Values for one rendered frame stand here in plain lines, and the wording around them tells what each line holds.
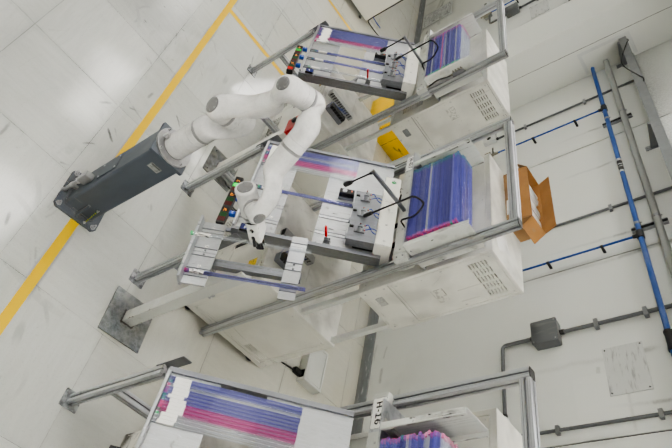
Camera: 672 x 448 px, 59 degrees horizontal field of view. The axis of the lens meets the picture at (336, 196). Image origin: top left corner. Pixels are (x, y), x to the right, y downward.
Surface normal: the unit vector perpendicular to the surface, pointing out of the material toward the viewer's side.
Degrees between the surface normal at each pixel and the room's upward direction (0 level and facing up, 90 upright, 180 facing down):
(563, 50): 90
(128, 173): 90
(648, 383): 90
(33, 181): 0
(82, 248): 0
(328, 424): 44
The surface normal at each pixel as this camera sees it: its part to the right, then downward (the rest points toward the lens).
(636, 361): -0.58, -0.67
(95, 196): -0.13, 0.70
